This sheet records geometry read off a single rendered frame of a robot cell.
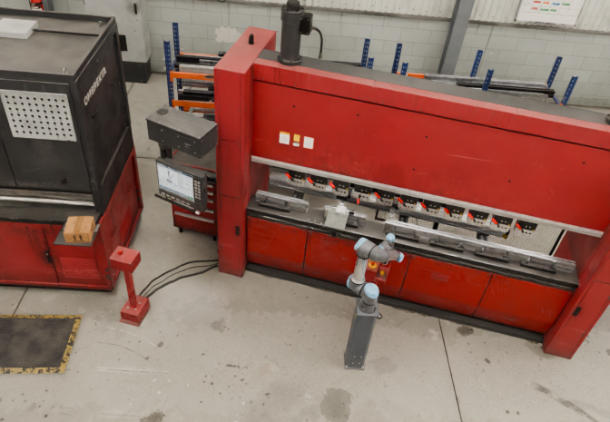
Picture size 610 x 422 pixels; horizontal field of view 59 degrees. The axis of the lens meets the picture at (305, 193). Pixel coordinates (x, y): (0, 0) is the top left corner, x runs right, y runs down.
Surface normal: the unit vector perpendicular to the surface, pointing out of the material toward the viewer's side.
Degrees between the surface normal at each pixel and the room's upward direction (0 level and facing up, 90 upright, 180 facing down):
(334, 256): 90
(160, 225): 0
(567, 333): 90
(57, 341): 0
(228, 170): 90
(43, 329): 0
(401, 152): 90
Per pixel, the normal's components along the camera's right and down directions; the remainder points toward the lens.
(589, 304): -0.24, 0.61
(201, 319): 0.08, -0.76
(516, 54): 0.00, 0.64
